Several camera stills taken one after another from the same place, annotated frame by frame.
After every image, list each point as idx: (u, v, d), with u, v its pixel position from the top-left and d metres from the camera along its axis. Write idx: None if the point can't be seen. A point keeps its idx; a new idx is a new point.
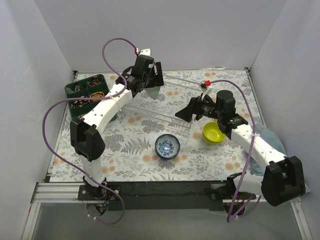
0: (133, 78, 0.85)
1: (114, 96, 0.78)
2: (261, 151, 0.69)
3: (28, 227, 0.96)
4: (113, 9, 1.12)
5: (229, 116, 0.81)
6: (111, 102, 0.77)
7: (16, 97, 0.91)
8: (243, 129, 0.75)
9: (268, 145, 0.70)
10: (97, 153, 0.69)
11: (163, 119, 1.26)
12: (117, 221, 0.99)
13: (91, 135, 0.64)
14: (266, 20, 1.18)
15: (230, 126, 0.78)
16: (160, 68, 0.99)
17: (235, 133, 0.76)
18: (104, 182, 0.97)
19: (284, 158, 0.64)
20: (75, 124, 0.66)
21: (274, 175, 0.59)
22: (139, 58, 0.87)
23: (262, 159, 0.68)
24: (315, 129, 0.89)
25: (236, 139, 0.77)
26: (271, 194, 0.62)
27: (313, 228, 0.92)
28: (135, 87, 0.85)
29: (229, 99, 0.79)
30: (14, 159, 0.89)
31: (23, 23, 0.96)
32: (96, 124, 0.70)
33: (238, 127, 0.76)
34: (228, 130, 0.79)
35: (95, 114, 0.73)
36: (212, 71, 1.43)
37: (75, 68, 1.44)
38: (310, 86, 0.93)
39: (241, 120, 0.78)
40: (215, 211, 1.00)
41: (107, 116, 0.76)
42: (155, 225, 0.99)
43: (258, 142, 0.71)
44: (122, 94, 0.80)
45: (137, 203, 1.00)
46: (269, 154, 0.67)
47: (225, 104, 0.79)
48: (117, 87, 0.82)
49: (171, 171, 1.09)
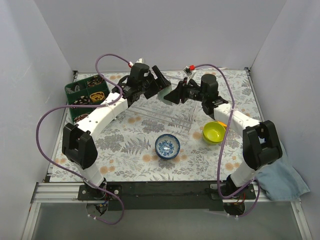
0: (129, 88, 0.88)
1: (110, 103, 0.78)
2: (238, 121, 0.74)
3: (28, 227, 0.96)
4: (113, 9, 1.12)
5: (212, 99, 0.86)
6: (107, 110, 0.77)
7: (16, 97, 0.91)
8: (224, 106, 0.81)
9: (245, 116, 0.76)
10: (90, 158, 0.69)
11: (163, 119, 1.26)
12: (117, 222, 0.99)
13: (83, 141, 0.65)
14: (266, 20, 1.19)
15: (213, 107, 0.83)
16: (157, 71, 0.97)
17: (217, 112, 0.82)
18: (104, 183, 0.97)
19: (259, 123, 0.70)
20: (69, 129, 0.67)
21: (250, 138, 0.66)
22: (135, 67, 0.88)
23: (241, 127, 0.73)
24: (315, 129, 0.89)
25: (219, 117, 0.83)
26: (251, 158, 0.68)
27: (313, 228, 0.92)
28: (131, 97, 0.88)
29: (212, 83, 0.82)
30: (14, 159, 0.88)
31: (23, 22, 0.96)
32: (90, 130, 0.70)
33: (219, 107, 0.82)
34: (211, 112, 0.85)
35: (90, 120, 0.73)
36: (212, 71, 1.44)
37: (75, 68, 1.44)
38: (310, 86, 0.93)
39: (224, 102, 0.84)
40: (215, 211, 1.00)
41: (102, 123, 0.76)
42: (155, 226, 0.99)
43: (236, 114, 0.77)
44: (118, 102, 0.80)
45: (137, 203, 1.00)
46: (245, 122, 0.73)
47: (209, 88, 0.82)
48: (113, 95, 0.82)
49: (171, 171, 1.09)
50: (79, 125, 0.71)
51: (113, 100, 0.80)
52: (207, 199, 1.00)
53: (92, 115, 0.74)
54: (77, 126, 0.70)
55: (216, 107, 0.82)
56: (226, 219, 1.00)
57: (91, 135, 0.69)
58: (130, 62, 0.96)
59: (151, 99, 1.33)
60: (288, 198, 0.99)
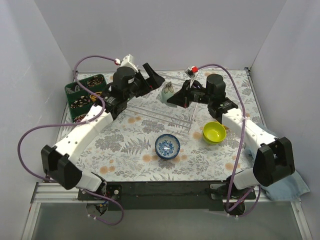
0: (114, 99, 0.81)
1: (90, 120, 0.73)
2: (252, 134, 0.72)
3: (28, 227, 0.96)
4: (113, 9, 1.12)
5: (219, 101, 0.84)
6: (88, 127, 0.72)
7: (16, 97, 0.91)
8: (234, 113, 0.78)
9: (258, 128, 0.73)
10: (72, 179, 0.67)
11: (163, 119, 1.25)
12: (117, 223, 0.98)
13: (62, 166, 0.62)
14: (266, 20, 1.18)
15: (221, 111, 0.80)
16: (148, 69, 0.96)
17: (226, 118, 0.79)
18: (104, 182, 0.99)
19: (274, 140, 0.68)
20: (46, 154, 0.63)
21: (267, 155, 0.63)
22: (117, 74, 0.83)
23: (254, 141, 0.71)
24: (315, 129, 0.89)
25: (227, 123, 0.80)
26: (263, 175, 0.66)
27: (313, 228, 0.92)
28: (116, 108, 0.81)
29: (219, 83, 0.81)
30: (14, 159, 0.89)
31: (22, 22, 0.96)
32: (69, 153, 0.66)
33: (229, 112, 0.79)
34: (218, 115, 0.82)
35: (69, 141, 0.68)
36: (212, 71, 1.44)
37: (75, 68, 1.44)
38: (310, 86, 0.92)
39: (232, 105, 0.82)
40: (215, 211, 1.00)
41: (83, 142, 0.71)
42: (155, 226, 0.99)
43: (249, 125, 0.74)
44: (100, 117, 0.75)
45: (137, 203, 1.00)
46: (259, 137, 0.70)
47: (215, 89, 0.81)
48: (95, 109, 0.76)
49: (171, 171, 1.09)
50: (58, 147, 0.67)
51: (94, 116, 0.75)
52: (207, 199, 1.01)
53: (72, 134, 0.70)
54: (55, 149, 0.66)
55: (225, 112, 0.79)
56: (226, 219, 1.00)
57: (70, 158, 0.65)
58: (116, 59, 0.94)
59: (151, 99, 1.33)
60: (288, 198, 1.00)
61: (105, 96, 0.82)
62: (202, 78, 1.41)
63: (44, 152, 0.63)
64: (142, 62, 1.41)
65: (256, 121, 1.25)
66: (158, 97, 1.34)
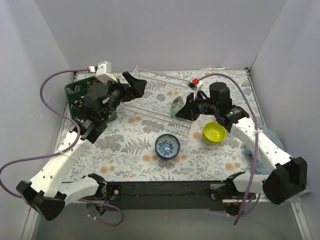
0: (90, 122, 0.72)
1: (65, 150, 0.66)
2: (265, 152, 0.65)
3: (28, 228, 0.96)
4: (113, 9, 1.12)
5: (226, 108, 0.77)
6: (63, 158, 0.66)
7: (17, 97, 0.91)
8: (245, 124, 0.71)
9: (273, 144, 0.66)
10: (54, 212, 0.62)
11: (163, 119, 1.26)
12: (119, 223, 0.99)
13: (37, 204, 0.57)
14: (266, 20, 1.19)
15: (232, 119, 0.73)
16: (129, 79, 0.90)
17: (237, 129, 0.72)
18: (104, 183, 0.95)
19: (290, 160, 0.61)
20: (20, 192, 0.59)
21: (278, 176, 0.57)
22: (89, 95, 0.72)
23: (268, 159, 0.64)
24: (316, 129, 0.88)
25: (238, 135, 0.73)
26: (273, 195, 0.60)
27: (313, 228, 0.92)
28: (94, 131, 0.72)
29: (222, 89, 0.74)
30: (14, 159, 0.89)
31: (23, 22, 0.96)
32: (44, 190, 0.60)
33: (239, 122, 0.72)
34: (227, 122, 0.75)
35: (44, 175, 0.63)
36: (212, 71, 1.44)
37: (75, 68, 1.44)
38: (310, 86, 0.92)
39: (242, 112, 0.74)
40: (215, 211, 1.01)
41: (59, 174, 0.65)
42: (155, 225, 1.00)
43: (262, 141, 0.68)
44: (76, 146, 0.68)
45: (137, 203, 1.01)
46: (274, 156, 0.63)
47: (219, 95, 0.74)
48: (70, 136, 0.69)
49: (171, 171, 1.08)
50: (33, 182, 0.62)
51: (69, 144, 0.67)
52: (207, 199, 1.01)
53: (49, 166, 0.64)
54: (30, 185, 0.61)
55: (235, 123, 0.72)
56: (226, 219, 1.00)
57: (46, 194, 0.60)
58: (90, 67, 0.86)
59: (151, 99, 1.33)
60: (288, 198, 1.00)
61: (79, 118, 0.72)
62: (202, 78, 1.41)
63: (19, 190, 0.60)
64: (142, 63, 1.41)
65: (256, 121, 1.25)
66: (158, 97, 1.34)
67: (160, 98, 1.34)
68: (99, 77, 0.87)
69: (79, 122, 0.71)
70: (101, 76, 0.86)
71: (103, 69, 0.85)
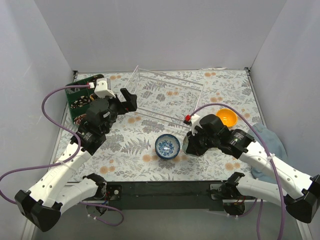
0: (91, 135, 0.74)
1: (66, 160, 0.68)
2: (287, 178, 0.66)
3: (27, 229, 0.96)
4: (113, 9, 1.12)
5: (226, 137, 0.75)
6: (62, 168, 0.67)
7: (17, 97, 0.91)
8: (255, 151, 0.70)
9: (289, 168, 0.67)
10: (50, 221, 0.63)
11: (163, 119, 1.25)
12: (121, 222, 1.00)
13: (35, 213, 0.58)
14: (266, 19, 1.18)
15: (236, 145, 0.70)
16: (126, 94, 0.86)
17: (248, 158, 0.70)
18: (104, 183, 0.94)
19: (312, 182, 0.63)
20: (19, 201, 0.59)
21: (310, 204, 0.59)
22: (90, 109, 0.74)
23: (291, 186, 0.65)
24: (316, 129, 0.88)
25: (249, 163, 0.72)
26: (302, 217, 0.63)
27: (313, 229, 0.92)
28: (93, 143, 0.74)
29: (213, 120, 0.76)
30: (14, 159, 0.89)
31: (23, 23, 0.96)
32: (43, 199, 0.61)
33: (248, 150, 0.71)
34: (234, 149, 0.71)
35: (43, 185, 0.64)
36: (212, 71, 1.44)
37: (75, 68, 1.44)
38: (310, 87, 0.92)
39: (245, 136, 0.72)
40: (214, 211, 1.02)
41: (59, 184, 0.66)
42: (155, 225, 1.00)
43: (279, 167, 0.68)
44: (76, 156, 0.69)
45: (138, 203, 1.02)
46: (296, 181, 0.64)
47: (213, 126, 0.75)
48: (71, 147, 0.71)
49: (171, 171, 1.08)
50: (32, 191, 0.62)
51: (70, 155, 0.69)
52: (207, 199, 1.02)
53: (48, 176, 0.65)
54: (29, 194, 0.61)
55: (245, 151, 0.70)
56: (226, 219, 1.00)
57: (44, 204, 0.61)
58: (90, 83, 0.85)
59: (151, 99, 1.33)
60: None
61: (80, 131, 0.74)
62: (202, 78, 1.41)
63: (16, 198, 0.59)
64: (142, 63, 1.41)
65: (256, 121, 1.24)
66: (158, 97, 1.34)
67: (160, 98, 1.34)
68: (98, 94, 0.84)
69: (79, 134, 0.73)
70: (100, 93, 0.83)
71: (103, 86, 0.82)
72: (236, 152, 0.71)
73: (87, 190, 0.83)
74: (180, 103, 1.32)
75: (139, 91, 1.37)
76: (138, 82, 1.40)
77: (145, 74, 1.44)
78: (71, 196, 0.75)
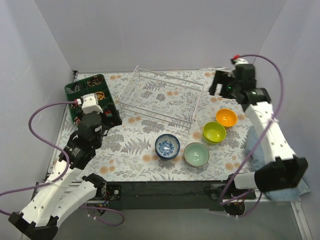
0: (80, 150, 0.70)
1: (55, 180, 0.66)
2: (271, 142, 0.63)
3: None
4: (112, 9, 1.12)
5: (248, 89, 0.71)
6: (53, 188, 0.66)
7: (17, 97, 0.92)
8: (262, 108, 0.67)
9: (281, 137, 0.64)
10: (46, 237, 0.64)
11: (163, 119, 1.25)
12: (121, 223, 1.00)
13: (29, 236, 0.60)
14: (266, 20, 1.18)
15: (253, 100, 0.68)
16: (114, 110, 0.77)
17: (252, 111, 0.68)
18: (104, 183, 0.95)
19: (292, 157, 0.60)
20: (12, 223, 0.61)
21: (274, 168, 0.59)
22: (82, 122, 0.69)
23: (270, 150, 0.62)
24: (315, 129, 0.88)
25: (250, 115, 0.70)
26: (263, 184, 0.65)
27: (313, 228, 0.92)
28: (82, 159, 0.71)
29: (248, 67, 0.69)
30: (14, 159, 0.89)
31: (23, 24, 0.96)
32: (36, 220, 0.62)
33: (258, 104, 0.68)
34: (244, 102, 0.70)
35: (35, 206, 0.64)
36: (212, 71, 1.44)
37: (75, 68, 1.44)
38: (310, 87, 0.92)
39: (264, 95, 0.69)
40: (214, 210, 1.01)
41: (51, 203, 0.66)
42: (155, 225, 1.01)
43: (272, 130, 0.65)
44: (66, 175, 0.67)
45: (137, 203, 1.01)
46: (278, 148, 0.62)
47: (242, 73, 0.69)
48: (60, 165, 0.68)
49: (171, 171, 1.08)
50: (25, 213, 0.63)
51: (59, 174, 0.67)
52: (207, 199, 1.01)
53: (40, 196, 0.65)
54: (22, 216, 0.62)
55: (253, 104, 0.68)
56: (226, 219, 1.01)
57: (37, 225, 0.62)
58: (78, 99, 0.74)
59: (151, 99, 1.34)
60: (288, 198, 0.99)
61: (68, 145, 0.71)
62: (202, 78, 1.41)
63: (10, 221, 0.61)
64: (142, 63, 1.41)
65: None
66: (158, 97, 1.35)
67: (160, 97, 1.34)
68: (85, 110, 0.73)
69: (68, 149, 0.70)
70: (88, 109, 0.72)
71: (91, 101, 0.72)
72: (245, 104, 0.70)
73: (85, 195, 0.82)
74: (180, 103, 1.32)
75: (139, 91, 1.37)
76: (138, 82, 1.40)
77: (145, 74, 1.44)
78: (67, 207, 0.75)
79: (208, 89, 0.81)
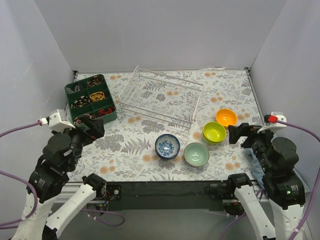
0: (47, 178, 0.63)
1: (27, 215, 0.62)
2: None
3: None
4: (112, 9, 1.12)
5: (282, 179, 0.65)
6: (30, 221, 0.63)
7: (17, 96, 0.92)
8: (292, 214, 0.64)
9: None
10: None
11: (163, 119, 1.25)
12: (121, 224, 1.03)
13: None
14: (266, 20, 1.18)
15: (284, 196, 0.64)
16: (87, 121, 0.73)
17: (280, 212, 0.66)
18: (103, 182, 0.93)
19: None
20: None
21: None
22: (49, 147, 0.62)
23: None
24: (316, 129, 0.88)
25: (276, 212, 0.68)
26: None
27: (313, 229, 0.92)
28: (52, 187, 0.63)
29: (289, 156, 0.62)
30: (14, 159, 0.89)
31: (23, 24, 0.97)
32: None
33: (288, 208, 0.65)
34: (275, 194, 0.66)
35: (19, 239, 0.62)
36: (212, 71, 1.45)
37: (75, 68, 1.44)
38: (310, 87, 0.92)
39: (300, 193, 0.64)
40: (214, 211, 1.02)
41: (35, 234, 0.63)
42: (155, 225, 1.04)
43: None
44: (38, 208, 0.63)
45: (137, 202, 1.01)
46: None
47: (282, 162, 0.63)
48: (29, 198, 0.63)
49: (171, 171, 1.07)
50: None
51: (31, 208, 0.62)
52: (207, 199, 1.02)
53: (21, 229, 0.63)
54: None
55: (283, 208, 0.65)
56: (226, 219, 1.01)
57: None
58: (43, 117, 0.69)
59: (152, 99, 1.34)
60: None
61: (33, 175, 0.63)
62: (202, 78, 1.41)
63: None
64: (142, 63, 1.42)
65: (255, 121, 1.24)
66: (158, 97, 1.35)
67: (160, 97, 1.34)
68: (53, 127, 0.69)
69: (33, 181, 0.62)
70: (54, 126, 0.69)
71: (56, 118, 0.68)
72: (276, 196, 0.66)
73: (83, 199, 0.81)
74: (180, 103, 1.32)
75: (139, 91, 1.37)
76: (138, 82, 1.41)
77: (145, 74, 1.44)
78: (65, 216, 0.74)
79: (228, 126, 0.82)
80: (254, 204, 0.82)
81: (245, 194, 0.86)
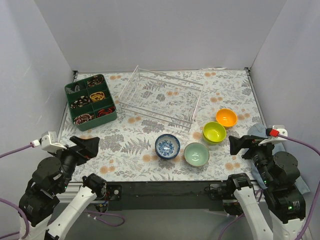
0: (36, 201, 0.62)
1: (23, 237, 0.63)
2: None
3: None
4: (112, 9, 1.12)
5: (283, 193, 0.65)
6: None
7: (17, 96, 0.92)
8: (291, 228, 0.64)
9: None
10: None
11: (163, 119, 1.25)
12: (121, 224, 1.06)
13: None
14: (266, 20, 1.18)
15: (285, 211, 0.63)
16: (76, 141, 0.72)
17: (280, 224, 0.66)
18: (104, 182, 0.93)
19: None
20: None
21: None
22: (38, 171, 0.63)
23: None
24: (316, 129, 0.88)
25: (275, 223, 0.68)
26: None
27: (313, 228, 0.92)
28: (41, 211, 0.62)
29: (290, 172, 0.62)
30: (13, 159, 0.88)
31: (23, 24, 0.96)
32: None
33: (288, 222, 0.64)
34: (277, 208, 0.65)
35: None
36: (212, 71, 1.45)
37: (75, 68, 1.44)
38: (310, 87, 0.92)
39: (301, 209, 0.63)
40: (214, 211, 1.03)
41: None
42: (155, 224, 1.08)
43: None
44: (31, 230, 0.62)
45: (137, 202, 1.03)
46: None
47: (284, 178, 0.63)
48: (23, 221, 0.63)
49: (171, 171, 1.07)
50: None
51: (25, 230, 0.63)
52: (207, 199, 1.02)
53: None
54: None
55: (283, 222, 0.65)
56: None
57: None
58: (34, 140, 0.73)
59: (151, 99, 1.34)
60: None
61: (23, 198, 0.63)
62: (202, 78, 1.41)
63: None
64: (142, 63, 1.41)
65: (255, 121, 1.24)
66: (158, 97, 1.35)
67: (160, 97, 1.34)
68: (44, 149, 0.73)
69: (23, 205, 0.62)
70: (45, 148, 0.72)
71: (47, 140, 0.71)
72: (278, 209, 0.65)
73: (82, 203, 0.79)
74: (180, 103, 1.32)
75: (139, 91, 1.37)
76: (138, 82, 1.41)
77: (145, 74, 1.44)
78: (67, 222, 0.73)
79: (229, 136, 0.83)
80: (255, 207, 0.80)
81: (245, 197, 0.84)
